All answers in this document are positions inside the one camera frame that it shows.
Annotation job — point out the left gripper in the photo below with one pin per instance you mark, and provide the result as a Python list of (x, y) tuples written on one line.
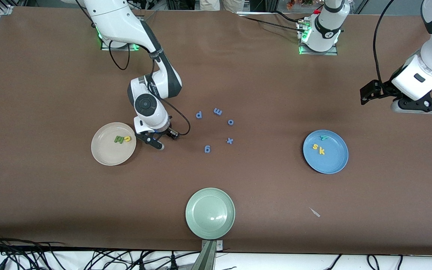
[(383, 89)]

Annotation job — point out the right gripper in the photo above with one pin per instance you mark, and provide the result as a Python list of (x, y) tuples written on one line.
[(165, 131)]

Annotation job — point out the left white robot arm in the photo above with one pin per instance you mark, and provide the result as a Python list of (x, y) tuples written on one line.
[(324, 33)]

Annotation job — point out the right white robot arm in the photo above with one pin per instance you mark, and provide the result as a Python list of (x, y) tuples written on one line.
[(114, 18)]

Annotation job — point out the blue foam letter p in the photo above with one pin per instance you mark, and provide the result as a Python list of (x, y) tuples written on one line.
[(198, 114)]

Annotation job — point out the blue foam letter g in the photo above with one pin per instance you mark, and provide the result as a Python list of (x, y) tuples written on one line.
[(207, 149)]

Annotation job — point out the blue foam letter m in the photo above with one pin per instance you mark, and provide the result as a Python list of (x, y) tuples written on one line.
[(218, 111)]

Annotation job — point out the beige brown plate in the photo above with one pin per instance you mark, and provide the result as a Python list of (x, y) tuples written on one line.
[(107, 152)]

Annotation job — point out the blue plate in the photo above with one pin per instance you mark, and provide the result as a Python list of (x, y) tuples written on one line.
[(332, 161)]

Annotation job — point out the green plate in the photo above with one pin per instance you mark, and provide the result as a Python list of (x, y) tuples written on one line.
[(210, 213)]

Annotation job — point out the orange red background objects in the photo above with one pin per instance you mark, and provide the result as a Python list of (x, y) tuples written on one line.
[(293, 3)]

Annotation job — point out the small white paper scrap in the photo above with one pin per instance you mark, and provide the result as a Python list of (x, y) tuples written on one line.
[(314, 212)]

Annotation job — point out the person in beige trousers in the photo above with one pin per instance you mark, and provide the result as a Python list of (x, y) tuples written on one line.
[(234, 4)]

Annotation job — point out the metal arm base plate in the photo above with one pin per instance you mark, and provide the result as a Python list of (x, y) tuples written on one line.
[(105, 48), (319, 53)]

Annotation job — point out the grey metal camera bracket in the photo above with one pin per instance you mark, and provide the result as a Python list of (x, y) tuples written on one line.
[(208, 257)]

